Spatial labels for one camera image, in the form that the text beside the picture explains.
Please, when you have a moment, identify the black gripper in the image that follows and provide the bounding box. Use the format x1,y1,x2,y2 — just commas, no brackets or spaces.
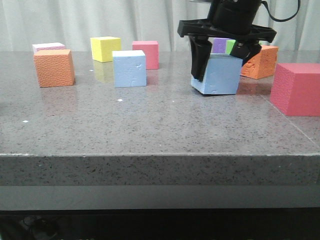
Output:
177,0,277,82

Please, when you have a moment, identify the blue foam block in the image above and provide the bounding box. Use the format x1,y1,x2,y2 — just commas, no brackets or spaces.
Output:
112,50,147,88
190,53,243,95

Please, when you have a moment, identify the purple foam block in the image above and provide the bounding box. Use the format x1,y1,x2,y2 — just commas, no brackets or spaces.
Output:
212,37,230,54

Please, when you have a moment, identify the green foam block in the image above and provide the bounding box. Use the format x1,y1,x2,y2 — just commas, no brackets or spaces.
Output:
225,39,236,55

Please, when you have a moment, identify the right orange foam block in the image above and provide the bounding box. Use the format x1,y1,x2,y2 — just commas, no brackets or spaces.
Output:
241,45,279,80

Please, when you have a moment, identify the orange foam block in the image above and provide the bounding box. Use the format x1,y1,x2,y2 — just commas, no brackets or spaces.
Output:
241,45,279,80
33,49,75,88

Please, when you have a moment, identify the middle red foam block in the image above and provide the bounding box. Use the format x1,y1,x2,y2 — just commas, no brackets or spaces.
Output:
132,40,159,70

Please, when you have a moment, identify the large red foam block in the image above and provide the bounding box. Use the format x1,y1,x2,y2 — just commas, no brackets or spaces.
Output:
270,63,320,117

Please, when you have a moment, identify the yellow foam block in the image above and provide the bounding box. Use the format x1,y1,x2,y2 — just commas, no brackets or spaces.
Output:
90,36,122,63

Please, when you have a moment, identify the pink foam block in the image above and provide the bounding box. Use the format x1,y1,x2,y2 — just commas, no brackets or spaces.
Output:
32,42,66,54

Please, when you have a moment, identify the left orange foam block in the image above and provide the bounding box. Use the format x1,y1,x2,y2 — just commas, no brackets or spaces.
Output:
33,49,75,88

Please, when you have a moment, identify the grey curtain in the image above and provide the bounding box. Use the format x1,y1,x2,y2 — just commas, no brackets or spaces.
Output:
0,0,320,52

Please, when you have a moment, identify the black cable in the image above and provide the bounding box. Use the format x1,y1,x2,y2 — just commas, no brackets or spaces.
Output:
261,0,301,23

